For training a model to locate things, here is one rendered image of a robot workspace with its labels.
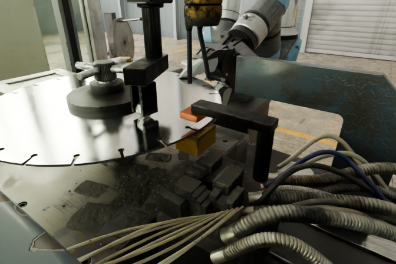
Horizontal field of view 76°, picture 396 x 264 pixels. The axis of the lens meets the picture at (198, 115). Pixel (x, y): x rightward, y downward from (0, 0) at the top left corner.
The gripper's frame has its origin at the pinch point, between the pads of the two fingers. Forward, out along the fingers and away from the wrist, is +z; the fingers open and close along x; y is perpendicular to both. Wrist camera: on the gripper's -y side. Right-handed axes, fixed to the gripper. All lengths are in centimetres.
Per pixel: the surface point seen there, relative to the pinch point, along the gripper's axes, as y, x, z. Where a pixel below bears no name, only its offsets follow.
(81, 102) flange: -1.2, 18.5, 14.7
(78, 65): 3.8, 20.3, 10.7
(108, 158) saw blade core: -14.1, 19.3, 17.6
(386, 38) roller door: 70, -356, -444
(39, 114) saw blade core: 1.3, 20.2, 18.9
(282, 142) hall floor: 47, -154, -70
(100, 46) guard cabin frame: 50, 2, -6
